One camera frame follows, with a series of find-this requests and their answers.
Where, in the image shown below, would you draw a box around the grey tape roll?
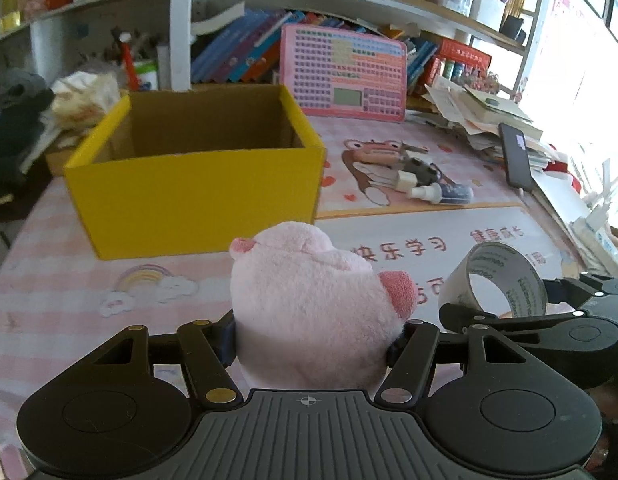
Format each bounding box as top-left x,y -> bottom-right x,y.
446,241 -> 548,321

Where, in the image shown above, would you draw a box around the red hardcover book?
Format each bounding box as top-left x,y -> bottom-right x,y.
436,37 -> 492,68

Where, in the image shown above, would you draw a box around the small black holder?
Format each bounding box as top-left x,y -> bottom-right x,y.
501,15 -> 527,43

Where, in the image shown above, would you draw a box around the brown oblong case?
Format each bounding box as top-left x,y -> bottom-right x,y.
356,142 -> 404,163

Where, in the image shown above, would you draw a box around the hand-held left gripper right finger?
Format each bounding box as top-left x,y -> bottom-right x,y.
376,319 -> 536,409

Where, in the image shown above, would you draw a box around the yellow cardboard box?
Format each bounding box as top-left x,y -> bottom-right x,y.
64,84 -> 328,261

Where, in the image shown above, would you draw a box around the brown cardboard carton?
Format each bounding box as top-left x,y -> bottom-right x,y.
44,147 -> 80,176

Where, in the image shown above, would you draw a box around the pink plush pig toy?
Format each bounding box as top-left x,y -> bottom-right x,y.
229,221 -> 418,391

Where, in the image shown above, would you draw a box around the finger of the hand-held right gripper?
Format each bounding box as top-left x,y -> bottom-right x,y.
543,272 -> 618,311
438,304 -> 576,340

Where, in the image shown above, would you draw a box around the black smartphone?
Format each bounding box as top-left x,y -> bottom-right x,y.
499,122 -> 533,191

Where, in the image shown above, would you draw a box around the row of colourful books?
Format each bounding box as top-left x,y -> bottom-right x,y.
191,7 -> 440,96

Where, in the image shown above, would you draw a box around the white bookshelf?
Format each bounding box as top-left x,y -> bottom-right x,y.
0,0 -> 557,126

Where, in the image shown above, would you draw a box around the green and white pen cup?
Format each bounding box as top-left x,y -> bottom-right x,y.
134,60 -> 160,92

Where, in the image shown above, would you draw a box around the large white charger plug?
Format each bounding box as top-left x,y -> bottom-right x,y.
404,156 -> 442,184

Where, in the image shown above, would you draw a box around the white plastic rack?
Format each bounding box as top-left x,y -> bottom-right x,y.
571,160 -> 618,276

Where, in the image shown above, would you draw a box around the white paper sheets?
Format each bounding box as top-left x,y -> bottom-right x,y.
531,170 -> 604,261

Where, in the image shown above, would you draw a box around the pile of dark clothes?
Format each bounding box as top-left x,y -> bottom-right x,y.
0,67 -> 57,211

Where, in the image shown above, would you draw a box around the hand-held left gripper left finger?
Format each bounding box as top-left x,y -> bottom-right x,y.
84,310 -> 243,411

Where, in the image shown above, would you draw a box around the stack of papers and books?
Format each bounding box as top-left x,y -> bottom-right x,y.
406,77 -> 560,171

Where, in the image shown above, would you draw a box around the blue spray bottle white cap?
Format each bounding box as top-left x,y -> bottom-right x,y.
409,183 -> 474,207

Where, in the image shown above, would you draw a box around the red and white cloth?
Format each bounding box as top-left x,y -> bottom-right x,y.
544,157 -> 582,193

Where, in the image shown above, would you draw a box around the crumpled plastic tissue bag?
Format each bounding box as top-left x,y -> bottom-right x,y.
51,71 -> 122,136

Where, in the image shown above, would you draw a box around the colourful binder clips pile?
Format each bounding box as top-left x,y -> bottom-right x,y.
451,67 -> 500,93

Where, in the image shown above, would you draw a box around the pink toy keyboard tablet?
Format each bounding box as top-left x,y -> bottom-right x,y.
279,23 -> 408,122

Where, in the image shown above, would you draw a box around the pink checkered printed desk mat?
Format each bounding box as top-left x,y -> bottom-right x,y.
0,110 -> 584,411

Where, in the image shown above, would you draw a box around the white desk organiser box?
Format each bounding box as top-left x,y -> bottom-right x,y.
471,0 -> 507,31

